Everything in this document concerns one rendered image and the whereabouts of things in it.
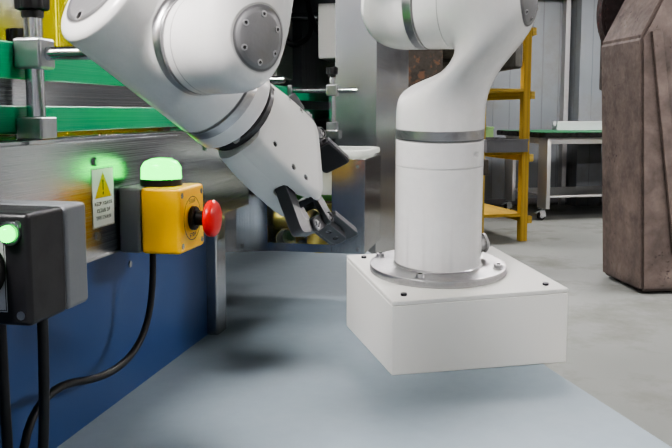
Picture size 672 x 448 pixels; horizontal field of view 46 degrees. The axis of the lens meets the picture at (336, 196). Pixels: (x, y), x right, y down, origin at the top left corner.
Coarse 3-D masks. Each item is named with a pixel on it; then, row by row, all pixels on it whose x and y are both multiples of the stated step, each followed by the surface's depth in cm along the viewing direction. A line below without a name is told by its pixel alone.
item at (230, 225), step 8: (296, 24) 274; (296, 32) 275; (296, 40) 275; (296, 48) 275; (296, 56) 275; (296, 64) 275; (296, 72) 276; (288, 80) 266; (296, 80) 276; (232, 224) 213; (232, 232) 213
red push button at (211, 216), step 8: (208, 208) 85; (216, 208) 86; (200, 216) 86; (208, 216) 84; (216, 216) 85; (200, 224) 86; (208, 224) 84; (216, 224) 86; (208, 232) 85; (216, 232) 86
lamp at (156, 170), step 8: (152, 160) 86; (160, 160) 85; (168, 160) 86; (144, 168) 85; (152, 168) 85; (160, 168) 85; (168, 168) 85; (176, 168) 86; (144, 176) 85; (152, 176) 85; (160, 176) 85; (168, 176) 85; (176, 176) 86; (144, 184) 85; (152, 184) 85; (160, 184) 85; (168, 184) 85; (176, 184) 86
